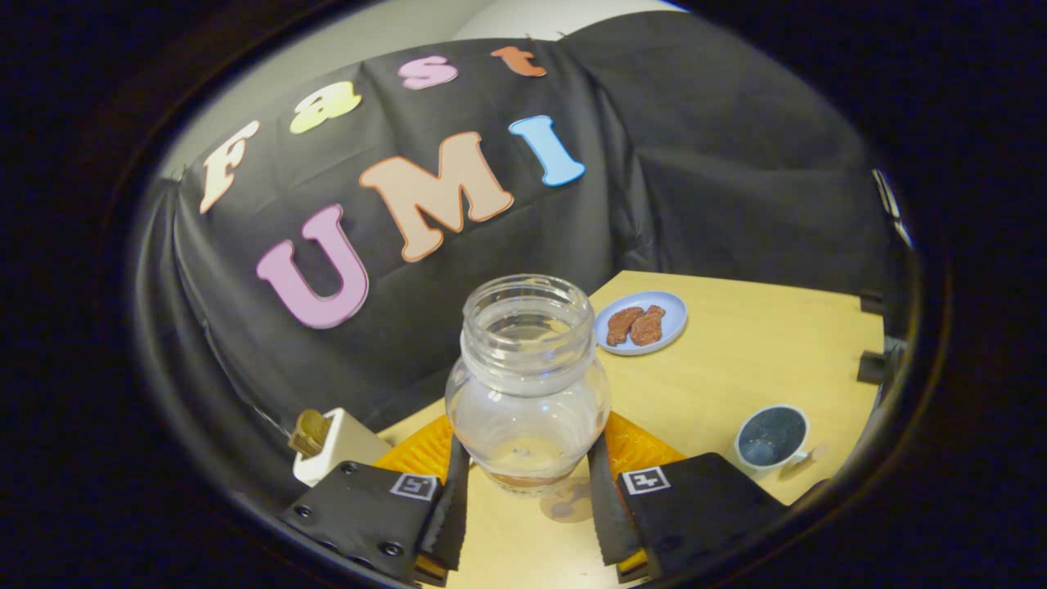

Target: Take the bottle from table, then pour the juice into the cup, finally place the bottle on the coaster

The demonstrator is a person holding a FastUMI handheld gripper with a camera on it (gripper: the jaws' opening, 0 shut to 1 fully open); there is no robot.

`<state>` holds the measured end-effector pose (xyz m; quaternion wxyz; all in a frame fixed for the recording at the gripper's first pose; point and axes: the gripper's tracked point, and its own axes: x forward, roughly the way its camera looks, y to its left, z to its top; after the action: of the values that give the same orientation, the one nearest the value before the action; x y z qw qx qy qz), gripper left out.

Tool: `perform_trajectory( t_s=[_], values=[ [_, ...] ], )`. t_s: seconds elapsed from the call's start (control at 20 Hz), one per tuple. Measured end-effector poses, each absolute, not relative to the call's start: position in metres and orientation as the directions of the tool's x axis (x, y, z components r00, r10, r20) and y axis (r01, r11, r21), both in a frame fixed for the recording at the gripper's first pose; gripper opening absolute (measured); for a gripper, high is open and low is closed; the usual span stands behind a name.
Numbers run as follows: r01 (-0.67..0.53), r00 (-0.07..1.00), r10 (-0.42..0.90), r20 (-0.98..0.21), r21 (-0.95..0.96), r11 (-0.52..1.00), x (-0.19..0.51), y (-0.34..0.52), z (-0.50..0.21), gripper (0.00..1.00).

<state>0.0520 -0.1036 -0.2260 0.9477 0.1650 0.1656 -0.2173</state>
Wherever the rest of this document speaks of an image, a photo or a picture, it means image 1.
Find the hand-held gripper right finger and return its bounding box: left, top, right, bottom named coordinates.
left=587, top=411, right=790, bottom=583

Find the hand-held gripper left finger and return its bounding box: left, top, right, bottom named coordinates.
left=278, top=413, right=473, bottom=588

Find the round wooden coaster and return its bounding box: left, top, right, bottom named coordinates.
left=540, top=479, right=594, bottom=524

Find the clear glass bottle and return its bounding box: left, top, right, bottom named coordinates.
left=444, top=273, right=612, bottom=497

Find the white cup with wooden handle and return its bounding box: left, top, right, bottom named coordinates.
left=734, top=403, right=829, bottom=481

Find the small golden cylinder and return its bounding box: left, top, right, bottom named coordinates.
left=287, top=409, right=333, bottom=459

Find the wooden table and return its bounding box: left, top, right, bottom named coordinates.
left=376, top=270, right=892, bottom=589

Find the brown cookie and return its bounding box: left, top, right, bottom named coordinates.
left=605, top=307, right=645, bottom=347
left=630, top=304, right=667, bottom=346

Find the light blue plate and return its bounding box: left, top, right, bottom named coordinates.
left=594, top=290, right=689, bottom=357

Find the black backdrop cloth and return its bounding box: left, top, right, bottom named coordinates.
left=131, top=10, right=913, bottom=492

